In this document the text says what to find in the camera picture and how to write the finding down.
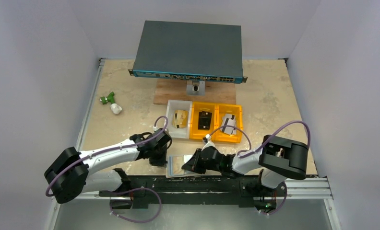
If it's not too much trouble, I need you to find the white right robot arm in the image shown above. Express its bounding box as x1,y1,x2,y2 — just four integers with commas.
181,135,309,189

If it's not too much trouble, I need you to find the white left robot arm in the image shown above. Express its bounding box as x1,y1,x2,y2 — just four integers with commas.
44,128,172,204

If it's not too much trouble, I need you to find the gold cards stack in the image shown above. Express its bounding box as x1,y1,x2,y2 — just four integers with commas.
172,110,189,128

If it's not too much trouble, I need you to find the black VIP cards stack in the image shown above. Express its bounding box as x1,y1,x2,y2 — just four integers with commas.
198,111,213,130

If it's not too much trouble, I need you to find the silver cards stack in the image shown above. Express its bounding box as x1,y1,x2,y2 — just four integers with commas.
221,114,237,135

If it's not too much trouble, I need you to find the white plastic bin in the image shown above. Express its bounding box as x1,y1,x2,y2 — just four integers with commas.
166,100,192,139

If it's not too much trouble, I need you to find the yellow right plastic bin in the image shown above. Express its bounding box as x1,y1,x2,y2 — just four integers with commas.
213,103,243,143

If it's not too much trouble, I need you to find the yellow plastic bin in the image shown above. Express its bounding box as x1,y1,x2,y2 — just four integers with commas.
213,103,243,143
189,102,218,140

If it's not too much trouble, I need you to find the yellow middle plastic bin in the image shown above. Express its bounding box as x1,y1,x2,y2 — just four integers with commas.
189,102,218,140

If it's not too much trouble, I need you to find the green white pipe fitting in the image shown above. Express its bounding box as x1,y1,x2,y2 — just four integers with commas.
99,92,122,115

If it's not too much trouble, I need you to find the wooden board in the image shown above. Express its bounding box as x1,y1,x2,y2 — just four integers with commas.
153,79,237,105

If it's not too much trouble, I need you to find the black front rail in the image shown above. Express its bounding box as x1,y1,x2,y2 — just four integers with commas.
99,175,287,211

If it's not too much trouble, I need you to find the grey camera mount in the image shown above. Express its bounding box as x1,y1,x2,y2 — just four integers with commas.
186,80,205,96

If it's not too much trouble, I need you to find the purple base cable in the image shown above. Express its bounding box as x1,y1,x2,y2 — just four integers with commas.
109,186,163,224

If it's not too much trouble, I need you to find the grey network switch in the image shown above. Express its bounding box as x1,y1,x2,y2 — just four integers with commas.
129,21,248,84

